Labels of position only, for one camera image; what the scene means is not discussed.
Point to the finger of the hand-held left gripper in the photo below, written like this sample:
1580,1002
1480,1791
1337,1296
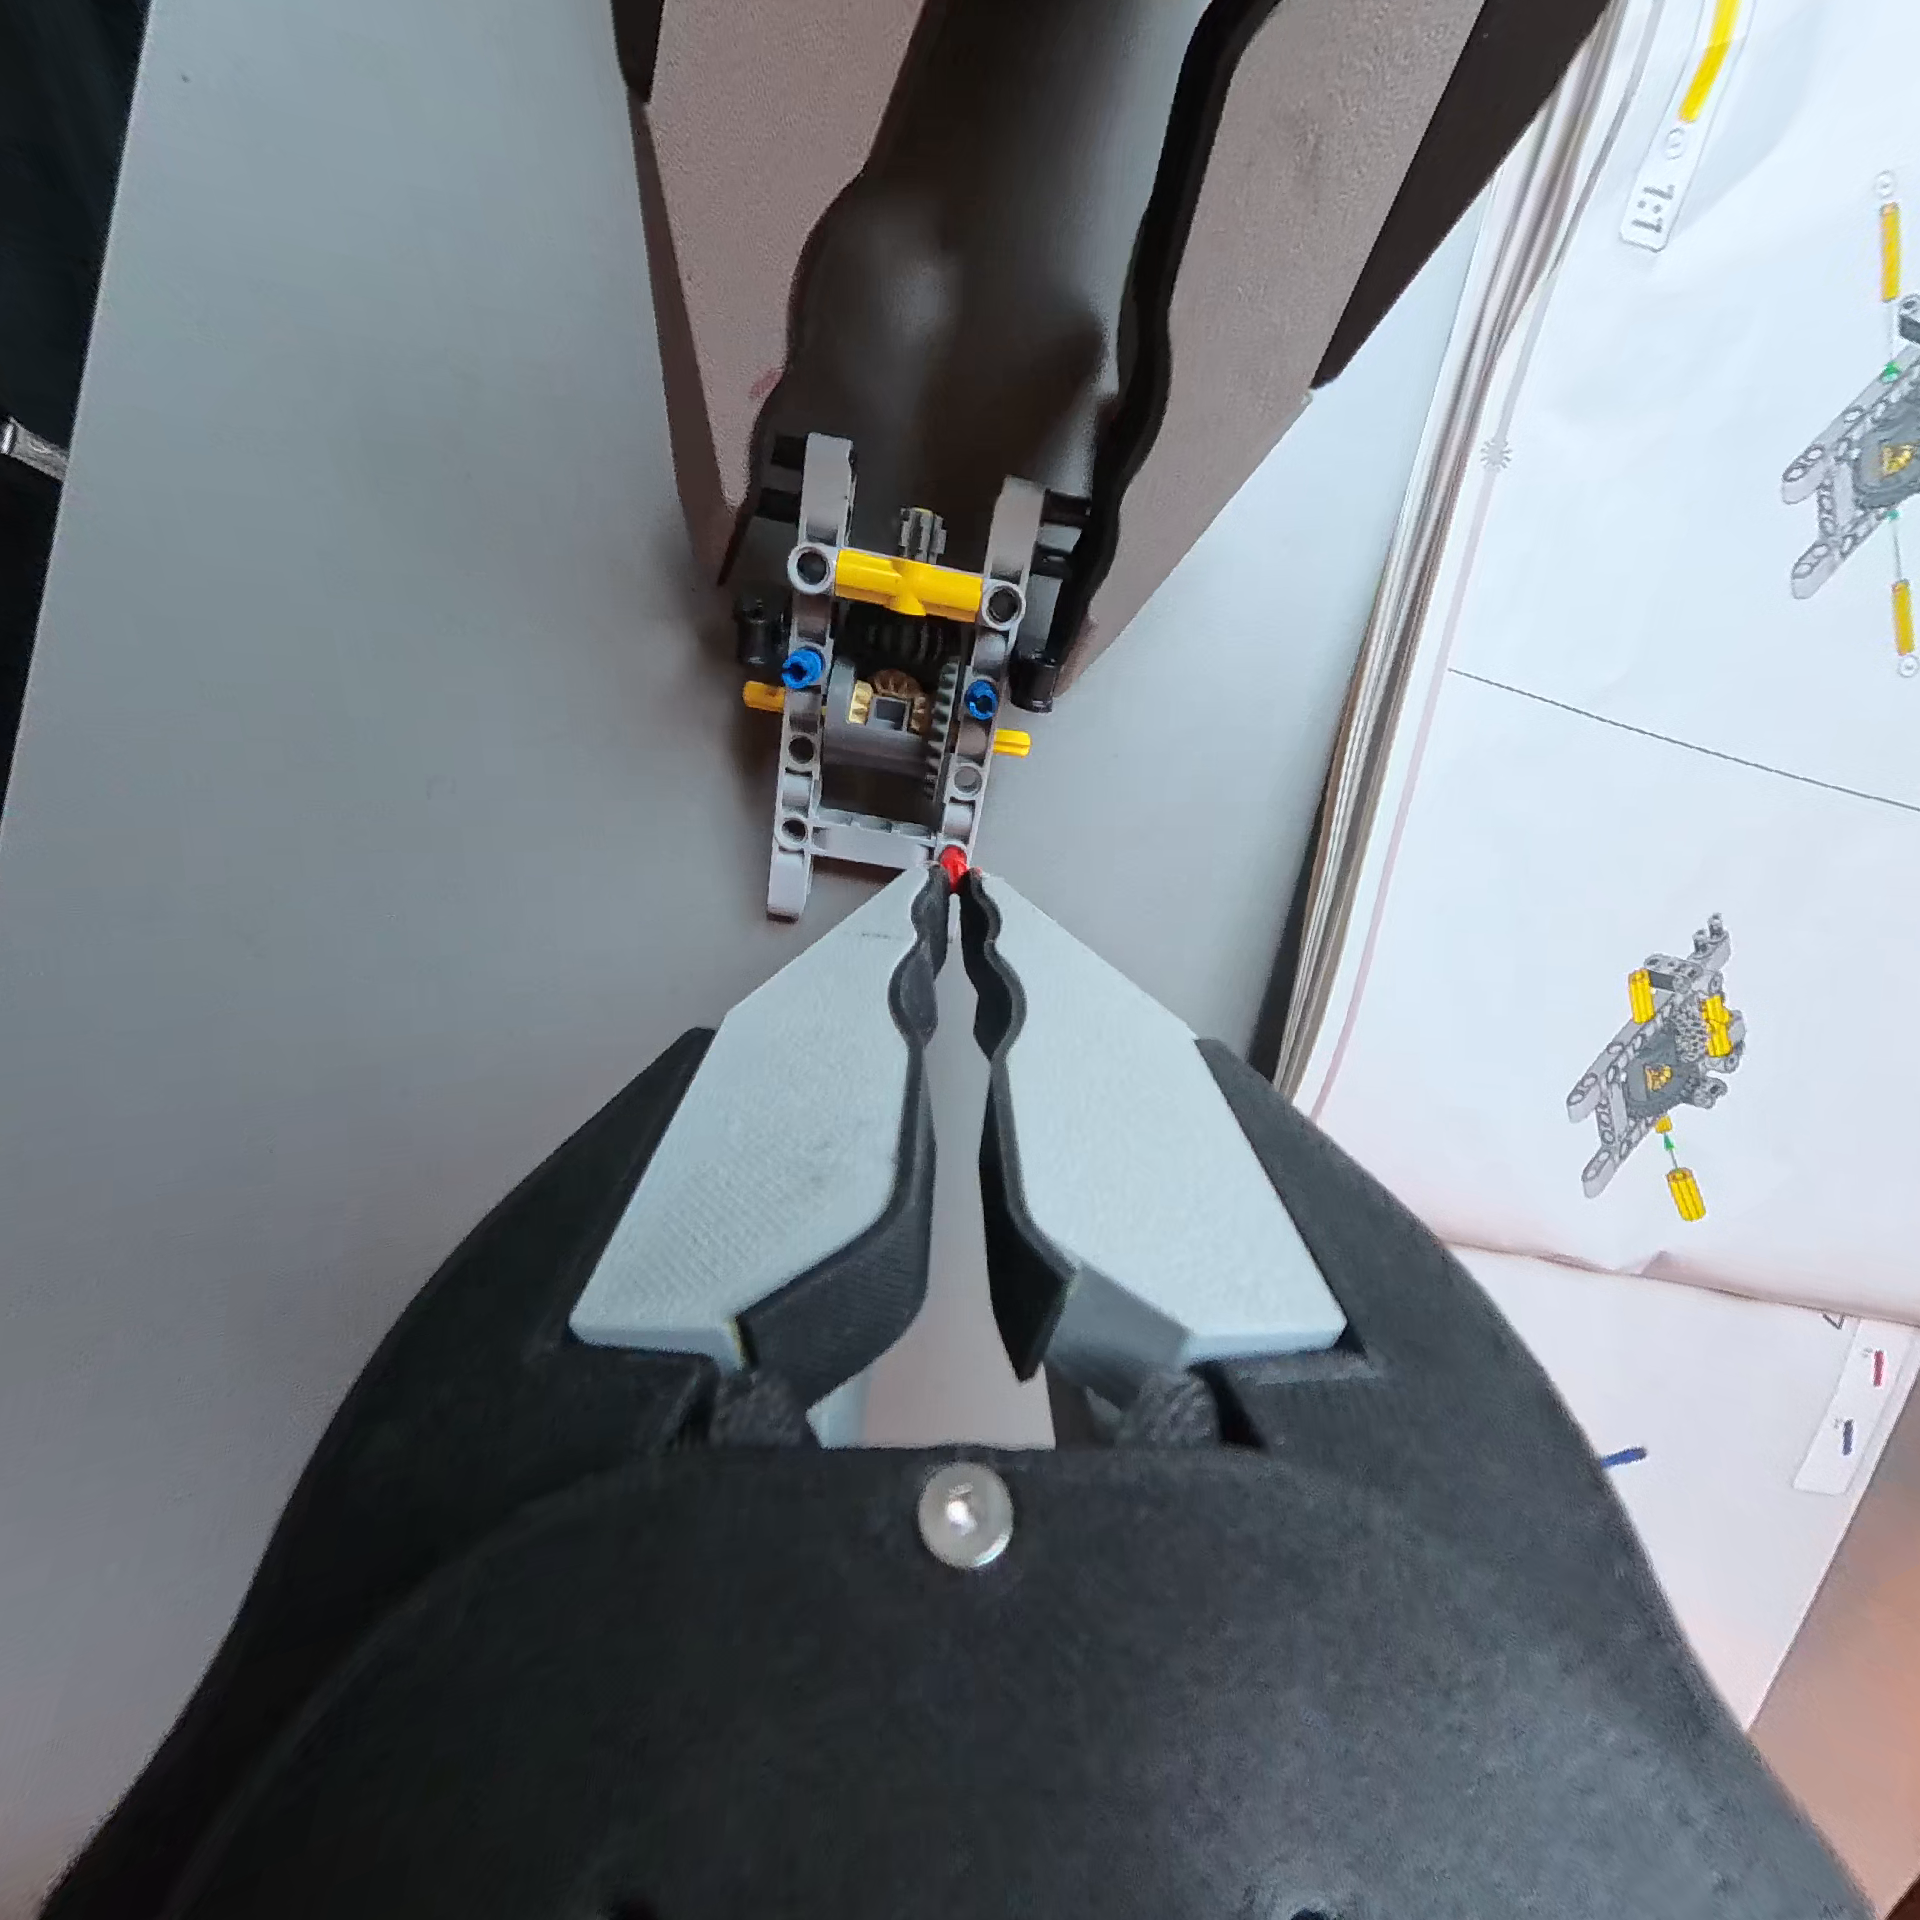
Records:
735,182
1290,196

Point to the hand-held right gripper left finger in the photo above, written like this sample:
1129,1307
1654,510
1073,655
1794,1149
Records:
751,1184

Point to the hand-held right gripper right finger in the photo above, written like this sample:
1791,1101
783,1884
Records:
1170,1184

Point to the grey yellow lego assembly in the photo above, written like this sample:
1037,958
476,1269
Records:
809,722

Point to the open lego instruction booklet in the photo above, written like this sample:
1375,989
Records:
1575,902

